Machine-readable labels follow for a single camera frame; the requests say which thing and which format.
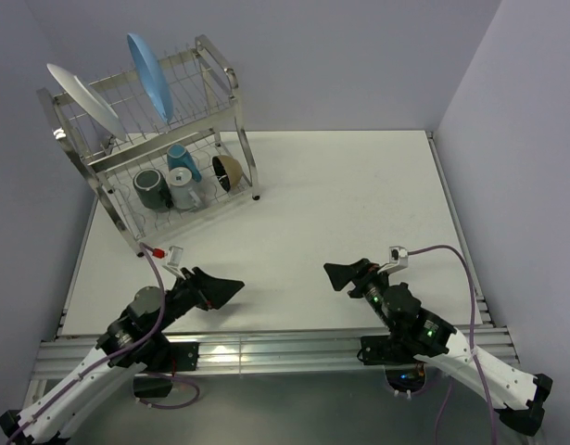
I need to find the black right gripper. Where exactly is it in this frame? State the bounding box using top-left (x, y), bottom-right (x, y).
top-left (323, 257), bottom-right (397, 331)

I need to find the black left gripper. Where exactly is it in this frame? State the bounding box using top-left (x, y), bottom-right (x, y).
top-left (150, 265), bottom-right (243, 334)

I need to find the light grey cup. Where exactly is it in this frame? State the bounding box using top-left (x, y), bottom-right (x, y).
top-left (167, 167), bottom-right (205, 210)

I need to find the black mug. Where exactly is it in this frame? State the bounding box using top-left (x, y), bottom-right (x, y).
top-left (133, 169), bottom-right (173, 211)

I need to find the black bowl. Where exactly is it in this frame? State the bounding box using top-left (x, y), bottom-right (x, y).
top-left (211, 155), bottom-right (243, 193)

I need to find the white mug blue handle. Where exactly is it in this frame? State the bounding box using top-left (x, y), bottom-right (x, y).
top-left (166, 144), bottom-right (202, 183)

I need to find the white plate green rim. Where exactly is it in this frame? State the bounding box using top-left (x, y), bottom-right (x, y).
top-left (46, 63), bottom-right (127, 141)

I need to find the light blue plate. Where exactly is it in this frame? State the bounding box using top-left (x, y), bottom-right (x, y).
top-left (127, 32), bottom-right (173, 124)

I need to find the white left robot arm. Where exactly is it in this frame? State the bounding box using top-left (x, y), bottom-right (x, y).
top-left (0, 267), bottom-right (245, 444)

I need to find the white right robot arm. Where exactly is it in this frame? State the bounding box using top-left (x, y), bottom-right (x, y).
top-left (323, 248), bottom-right (552, 437)

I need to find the stainless steel dish rack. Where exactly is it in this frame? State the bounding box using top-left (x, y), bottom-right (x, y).
top-left (37, 35), bottom-right (260, 251)

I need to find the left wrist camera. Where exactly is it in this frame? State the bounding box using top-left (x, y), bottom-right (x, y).
top-left (151, 246), bottom-right (184, 277)

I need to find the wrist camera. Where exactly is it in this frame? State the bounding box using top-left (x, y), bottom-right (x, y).
top-left (378, 246), bottom-right (409, 274)
top-left (151, 246), bottom-right (184, 277)

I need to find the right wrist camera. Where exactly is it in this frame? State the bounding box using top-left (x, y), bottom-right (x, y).
top-left (378, 246), bottom-right (409, 274)

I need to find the aluminium mounting rail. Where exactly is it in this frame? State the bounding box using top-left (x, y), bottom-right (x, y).
top-left (33, 324), bottom-right (520, 381)

